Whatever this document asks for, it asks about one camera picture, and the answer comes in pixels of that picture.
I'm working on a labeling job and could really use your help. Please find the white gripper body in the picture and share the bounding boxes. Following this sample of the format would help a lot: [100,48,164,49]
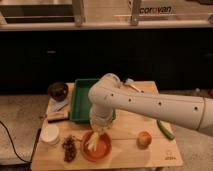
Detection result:
[89,113,113,135]

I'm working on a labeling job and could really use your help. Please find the yellow banana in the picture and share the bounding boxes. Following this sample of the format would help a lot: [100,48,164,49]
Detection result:
[87,132,100,151]

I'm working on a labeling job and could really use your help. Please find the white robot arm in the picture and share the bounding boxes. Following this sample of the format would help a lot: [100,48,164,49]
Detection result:
[88,73,213,137]

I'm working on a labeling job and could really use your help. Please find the red bowl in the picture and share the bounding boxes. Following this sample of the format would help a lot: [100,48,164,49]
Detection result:
[80,131,112,162]

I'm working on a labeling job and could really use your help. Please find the dark brown bowl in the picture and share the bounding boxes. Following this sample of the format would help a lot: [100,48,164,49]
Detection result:
[47,82,68,102]

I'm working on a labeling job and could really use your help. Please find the green plastic tray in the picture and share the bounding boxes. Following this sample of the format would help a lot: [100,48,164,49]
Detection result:
[68,78,117,124]

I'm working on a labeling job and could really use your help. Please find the dark grape bunch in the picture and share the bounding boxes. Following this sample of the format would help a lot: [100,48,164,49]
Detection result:
[62,136,77,162]

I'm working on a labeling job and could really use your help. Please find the wooden block brush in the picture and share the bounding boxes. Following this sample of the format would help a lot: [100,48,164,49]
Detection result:
[47,112,69,123]

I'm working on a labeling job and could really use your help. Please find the red yellow apple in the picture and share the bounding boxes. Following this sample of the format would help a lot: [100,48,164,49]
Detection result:
[138,131,152,147]

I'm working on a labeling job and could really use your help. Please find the white round container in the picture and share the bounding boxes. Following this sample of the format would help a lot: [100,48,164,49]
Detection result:
[41,125,59,145]

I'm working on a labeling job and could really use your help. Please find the green cucumber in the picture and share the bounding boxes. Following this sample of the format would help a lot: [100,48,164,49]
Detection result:
[157,120,175,140]

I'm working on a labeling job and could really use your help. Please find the black cable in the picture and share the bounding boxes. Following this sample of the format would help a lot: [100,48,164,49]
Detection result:
[0,120,33,165]

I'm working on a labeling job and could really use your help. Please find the wooden shelf frame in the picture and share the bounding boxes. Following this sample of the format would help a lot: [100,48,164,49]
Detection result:
[0,0,213,31]

